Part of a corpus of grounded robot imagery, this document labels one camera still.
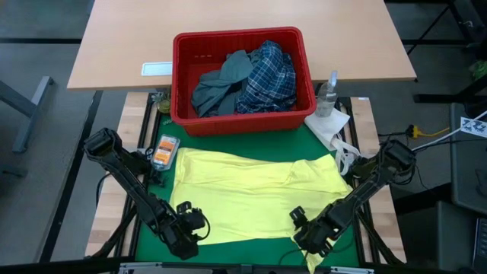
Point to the black-and-white printed marker tag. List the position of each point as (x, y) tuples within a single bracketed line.
[(473, 127)]

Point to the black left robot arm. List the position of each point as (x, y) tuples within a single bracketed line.
[(125, 179)]

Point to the small potted plant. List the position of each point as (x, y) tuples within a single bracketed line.
[(164, 104)]

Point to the person's foot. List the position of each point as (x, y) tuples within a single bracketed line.
[(479, 69)]

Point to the light wooden table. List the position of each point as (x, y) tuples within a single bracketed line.
[(125, 38)]

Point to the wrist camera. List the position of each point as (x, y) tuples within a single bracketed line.
[(196, 220), (304, 237)]

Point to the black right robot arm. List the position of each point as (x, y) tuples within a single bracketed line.
[(369, 182)]

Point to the blue plaid shirt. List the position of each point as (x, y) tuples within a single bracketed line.
[(272, 76)]

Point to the black keyboard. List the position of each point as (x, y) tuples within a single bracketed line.
[(480, 243)]

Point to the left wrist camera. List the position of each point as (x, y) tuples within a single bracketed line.
[(196, 220)]

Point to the yellow power plug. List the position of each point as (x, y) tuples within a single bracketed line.
[(415, 132)]

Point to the black metal desk base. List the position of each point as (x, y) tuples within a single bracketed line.
[(433, 98)]

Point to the grey plastic case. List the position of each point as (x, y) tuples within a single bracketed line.
[(468, 171)]

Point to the green table mat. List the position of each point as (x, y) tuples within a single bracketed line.
[(247, 139)]

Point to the grey-blue garment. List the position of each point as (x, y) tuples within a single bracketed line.
[(217, 91)]

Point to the red plastic laundry bin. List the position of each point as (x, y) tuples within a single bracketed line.
[(243, 123)]

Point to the white tote bag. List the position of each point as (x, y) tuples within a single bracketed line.
[(327, 125)]

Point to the clear plastic spray bottle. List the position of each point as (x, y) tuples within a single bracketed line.
[(325, 100)]

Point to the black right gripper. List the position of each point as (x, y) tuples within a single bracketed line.
[(323, 232)]

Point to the yellow shirt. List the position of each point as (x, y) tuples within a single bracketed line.
[(247, 190)]

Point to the orange-labelled clear plastic package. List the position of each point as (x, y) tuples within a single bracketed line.
[(165, 152)]

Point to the white rectangular label plate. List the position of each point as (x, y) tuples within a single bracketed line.
[(156, 69)]

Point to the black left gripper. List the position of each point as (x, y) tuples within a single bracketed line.
[(182, 247)]

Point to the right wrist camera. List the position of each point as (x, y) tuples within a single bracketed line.
[(304, 237)]

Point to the grey metal table leg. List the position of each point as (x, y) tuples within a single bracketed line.
[(34, 99)]

